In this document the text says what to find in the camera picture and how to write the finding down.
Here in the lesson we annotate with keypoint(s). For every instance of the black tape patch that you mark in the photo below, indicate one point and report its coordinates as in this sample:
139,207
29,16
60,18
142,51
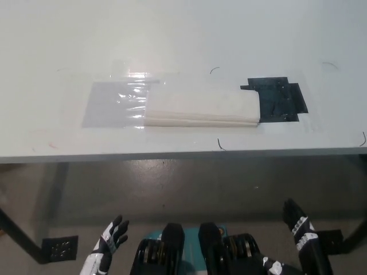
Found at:
278,100

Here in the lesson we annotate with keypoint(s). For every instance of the clear plastic sheet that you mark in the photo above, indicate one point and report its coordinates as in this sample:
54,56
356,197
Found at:
134,83

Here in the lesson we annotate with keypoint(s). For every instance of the black robot legs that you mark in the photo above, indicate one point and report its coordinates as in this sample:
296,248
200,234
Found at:
200,252

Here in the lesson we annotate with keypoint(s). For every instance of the dark metal table leg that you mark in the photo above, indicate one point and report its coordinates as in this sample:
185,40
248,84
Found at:
20,232

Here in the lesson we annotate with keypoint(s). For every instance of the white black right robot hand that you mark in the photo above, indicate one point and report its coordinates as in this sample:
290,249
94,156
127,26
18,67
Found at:
302,232

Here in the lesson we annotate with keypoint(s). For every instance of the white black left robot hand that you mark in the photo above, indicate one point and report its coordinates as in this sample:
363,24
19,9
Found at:
107,242

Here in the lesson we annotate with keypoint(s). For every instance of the white napkin stack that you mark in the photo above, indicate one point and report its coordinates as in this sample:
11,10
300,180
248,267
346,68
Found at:
200,107

